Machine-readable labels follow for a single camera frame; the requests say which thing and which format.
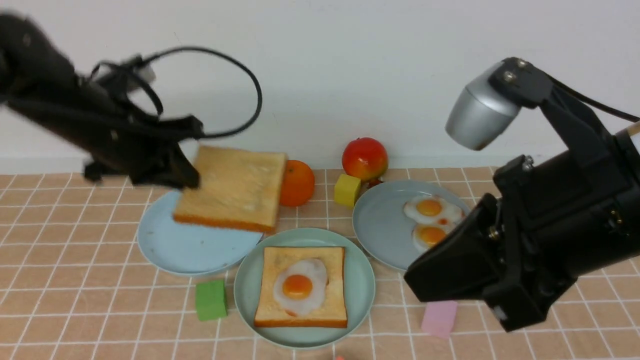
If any green foam cube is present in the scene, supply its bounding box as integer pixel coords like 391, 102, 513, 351
194, 279, 227, 322

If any light blue plate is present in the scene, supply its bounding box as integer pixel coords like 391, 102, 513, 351
136, 191, 263, 278

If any orange fruit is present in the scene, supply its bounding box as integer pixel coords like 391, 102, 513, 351
279, 159, 316, 208

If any yellow foam cube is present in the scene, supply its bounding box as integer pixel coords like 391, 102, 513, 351
333, 173, 362, 208

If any toast slice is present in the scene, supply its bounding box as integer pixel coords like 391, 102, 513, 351
173, 145, 288, 233
253, 246, 348, 329

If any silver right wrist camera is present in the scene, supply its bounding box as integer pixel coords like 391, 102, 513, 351
444, 56, 556, 152

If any grey plate with eggs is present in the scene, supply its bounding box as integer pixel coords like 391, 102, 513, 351
352, 180, 471, 272

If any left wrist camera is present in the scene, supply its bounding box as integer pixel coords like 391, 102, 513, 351
97, 54, 156, 94

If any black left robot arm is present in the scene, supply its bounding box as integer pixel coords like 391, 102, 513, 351
1, 10, 202, 190

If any fried egg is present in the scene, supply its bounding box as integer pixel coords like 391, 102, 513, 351
411, 223, 455, 253
272, 258, 329, 317
403, 194, 465, 226

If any pink foam cube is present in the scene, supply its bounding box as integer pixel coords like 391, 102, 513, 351
420, 300, 458, 340

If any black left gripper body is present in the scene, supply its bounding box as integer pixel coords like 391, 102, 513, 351
82, 112, 204, 189

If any green centre plate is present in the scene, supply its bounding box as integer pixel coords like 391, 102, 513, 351
234, 227, 376, 350

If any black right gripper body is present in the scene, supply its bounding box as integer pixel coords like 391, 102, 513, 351
403, 155, 639, 332

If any red yellow apple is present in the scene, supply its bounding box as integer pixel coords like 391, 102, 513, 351
342, 137, 389, 182

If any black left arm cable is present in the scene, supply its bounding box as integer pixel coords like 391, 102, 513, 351
90, 46, 264, 140

